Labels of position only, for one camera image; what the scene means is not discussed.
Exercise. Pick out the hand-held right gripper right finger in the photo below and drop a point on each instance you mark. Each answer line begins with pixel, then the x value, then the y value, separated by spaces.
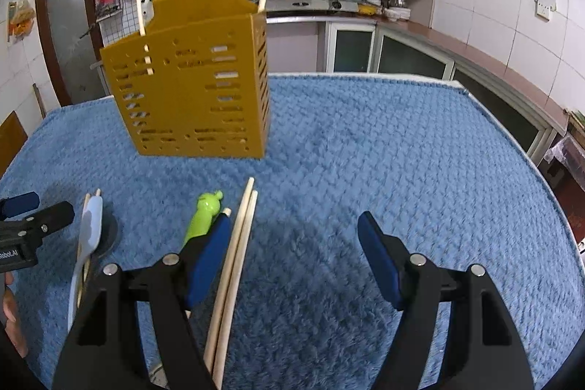
pixel 379 262

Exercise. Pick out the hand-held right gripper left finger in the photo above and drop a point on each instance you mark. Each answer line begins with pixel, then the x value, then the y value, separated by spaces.
pixel 208 262

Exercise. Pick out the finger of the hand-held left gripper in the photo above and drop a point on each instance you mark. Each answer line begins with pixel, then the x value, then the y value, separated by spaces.
pixel 20 203
pixel 50 218

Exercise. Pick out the white spoon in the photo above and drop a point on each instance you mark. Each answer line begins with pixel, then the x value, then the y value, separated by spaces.
pixel 89 230

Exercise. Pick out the yellow perforated utensil holder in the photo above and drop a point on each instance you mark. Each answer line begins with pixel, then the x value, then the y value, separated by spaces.
pixel 183 88

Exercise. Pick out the person's left hand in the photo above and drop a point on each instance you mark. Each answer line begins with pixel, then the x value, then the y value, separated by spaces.
pixel 11 317

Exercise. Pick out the brown wooden board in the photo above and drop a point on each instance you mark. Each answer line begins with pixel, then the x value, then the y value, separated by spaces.
pixel 11 143

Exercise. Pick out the wooden stick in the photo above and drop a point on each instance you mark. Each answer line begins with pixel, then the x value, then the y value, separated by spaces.
pixel 39 100

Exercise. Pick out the blue textured table mat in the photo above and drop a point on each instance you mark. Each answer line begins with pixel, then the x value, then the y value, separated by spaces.
pixel 365 152

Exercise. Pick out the brown door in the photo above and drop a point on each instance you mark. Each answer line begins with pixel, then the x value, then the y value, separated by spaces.
pixel 64 15

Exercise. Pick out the clear plastic bag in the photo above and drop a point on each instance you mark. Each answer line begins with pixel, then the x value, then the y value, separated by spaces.
pixel 564 150

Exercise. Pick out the kitchen base cabinet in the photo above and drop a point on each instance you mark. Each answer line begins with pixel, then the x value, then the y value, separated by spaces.
pixel 352 47

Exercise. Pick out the gas stove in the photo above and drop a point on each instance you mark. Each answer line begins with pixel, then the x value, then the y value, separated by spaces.
pixel 311 4

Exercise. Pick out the orange wall decoration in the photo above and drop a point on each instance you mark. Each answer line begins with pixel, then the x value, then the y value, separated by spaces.
pixel 20 20

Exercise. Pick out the white wall socket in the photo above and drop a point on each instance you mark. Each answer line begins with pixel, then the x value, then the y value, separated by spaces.
pixel 545 5

